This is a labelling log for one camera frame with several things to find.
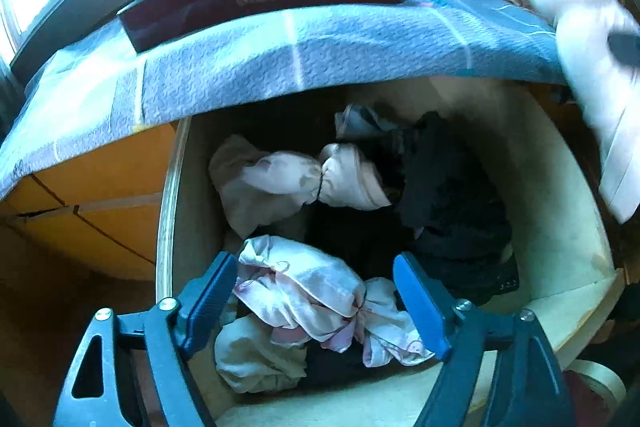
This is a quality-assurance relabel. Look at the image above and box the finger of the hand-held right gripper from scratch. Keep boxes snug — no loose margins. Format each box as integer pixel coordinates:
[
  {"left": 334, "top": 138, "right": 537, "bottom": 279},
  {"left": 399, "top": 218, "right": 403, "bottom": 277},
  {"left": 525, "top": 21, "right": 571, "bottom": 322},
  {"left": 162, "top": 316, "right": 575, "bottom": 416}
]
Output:
[{"left": 607, "top": 29, "right": 640, "bottom": 68}]

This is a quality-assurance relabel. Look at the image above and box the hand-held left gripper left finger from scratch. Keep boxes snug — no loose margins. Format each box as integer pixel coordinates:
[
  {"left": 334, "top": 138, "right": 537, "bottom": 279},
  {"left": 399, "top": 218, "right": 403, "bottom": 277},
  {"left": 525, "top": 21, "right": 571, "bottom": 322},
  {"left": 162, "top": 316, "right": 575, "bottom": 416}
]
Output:
[{"left": 52, "top": 252, "right": 238, "bottom": 427}]

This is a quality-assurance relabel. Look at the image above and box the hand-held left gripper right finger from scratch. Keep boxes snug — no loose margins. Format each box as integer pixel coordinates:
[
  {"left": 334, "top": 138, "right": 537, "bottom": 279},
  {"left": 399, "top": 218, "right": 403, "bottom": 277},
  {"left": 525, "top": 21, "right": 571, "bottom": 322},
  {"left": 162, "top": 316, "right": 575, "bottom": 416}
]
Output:
[{"left": 392, "top": 252, "right": 576, "bottom": 427}]

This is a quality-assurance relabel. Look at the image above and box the white cloth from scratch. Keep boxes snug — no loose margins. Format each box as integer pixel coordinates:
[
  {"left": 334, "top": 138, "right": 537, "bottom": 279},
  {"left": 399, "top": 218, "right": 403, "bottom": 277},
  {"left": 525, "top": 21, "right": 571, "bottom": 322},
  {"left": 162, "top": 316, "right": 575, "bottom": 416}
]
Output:
[{"left": 477, "top": 0, "right": 640, "bottom": 225}]

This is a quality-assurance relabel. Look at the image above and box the cream cloth bundle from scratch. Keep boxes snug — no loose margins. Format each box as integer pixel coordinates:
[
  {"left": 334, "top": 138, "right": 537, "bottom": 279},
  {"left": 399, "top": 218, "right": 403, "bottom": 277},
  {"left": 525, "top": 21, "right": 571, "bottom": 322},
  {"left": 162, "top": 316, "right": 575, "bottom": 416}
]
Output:
[{"left": 214, "top": 314, "right": 308, "bottom": 395}]

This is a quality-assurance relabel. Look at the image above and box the pink floral knotted cloth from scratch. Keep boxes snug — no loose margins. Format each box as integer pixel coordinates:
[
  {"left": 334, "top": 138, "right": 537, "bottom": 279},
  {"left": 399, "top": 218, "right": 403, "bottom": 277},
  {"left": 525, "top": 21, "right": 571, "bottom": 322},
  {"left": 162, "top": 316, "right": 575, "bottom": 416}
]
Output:
[{"left": 232, "top": 234, "right": 436, "bottom": 368}]

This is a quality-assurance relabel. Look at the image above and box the black cloth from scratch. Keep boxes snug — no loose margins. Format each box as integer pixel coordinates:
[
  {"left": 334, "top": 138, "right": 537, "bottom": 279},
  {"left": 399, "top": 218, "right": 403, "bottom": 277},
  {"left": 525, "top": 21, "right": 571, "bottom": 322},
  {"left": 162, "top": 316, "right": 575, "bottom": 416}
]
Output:
[{"left": 385, "top": 111, "right": 521, "bottom": 305}]

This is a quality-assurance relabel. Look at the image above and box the dark red box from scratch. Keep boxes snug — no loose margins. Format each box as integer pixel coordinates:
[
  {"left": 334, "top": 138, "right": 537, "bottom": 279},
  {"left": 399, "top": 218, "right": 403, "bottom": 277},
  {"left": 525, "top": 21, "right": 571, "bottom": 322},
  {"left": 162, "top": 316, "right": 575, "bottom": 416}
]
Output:
[{"left": 117, "top": 0, "right": 403, "bottom": 55}]

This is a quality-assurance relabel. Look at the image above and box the pale pink knotted cloth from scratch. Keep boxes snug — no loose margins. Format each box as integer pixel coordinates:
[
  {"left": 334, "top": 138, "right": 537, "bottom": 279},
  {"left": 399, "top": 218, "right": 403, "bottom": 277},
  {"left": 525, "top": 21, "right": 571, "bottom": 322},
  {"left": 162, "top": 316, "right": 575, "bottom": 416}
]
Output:
[{"left": 209, "top": 134, "right": 393, "bottom": 240}]

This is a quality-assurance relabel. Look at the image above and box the cream tape roll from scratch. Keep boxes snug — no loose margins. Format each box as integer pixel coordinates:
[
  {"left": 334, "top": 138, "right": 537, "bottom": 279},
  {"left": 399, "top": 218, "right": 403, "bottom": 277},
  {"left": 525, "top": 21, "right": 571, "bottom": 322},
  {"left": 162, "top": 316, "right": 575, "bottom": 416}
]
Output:
[{"left": 565, "top": 358, "right": 628, "bottom": 413}]

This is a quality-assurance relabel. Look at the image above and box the blue checked bedsheet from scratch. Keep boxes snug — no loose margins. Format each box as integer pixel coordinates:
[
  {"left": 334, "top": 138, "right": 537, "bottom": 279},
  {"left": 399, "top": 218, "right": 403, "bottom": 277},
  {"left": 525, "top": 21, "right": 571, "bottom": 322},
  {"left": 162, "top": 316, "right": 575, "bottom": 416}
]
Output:
[{"left": 0, "top": 0, "right": 571, "bottom": 200}]

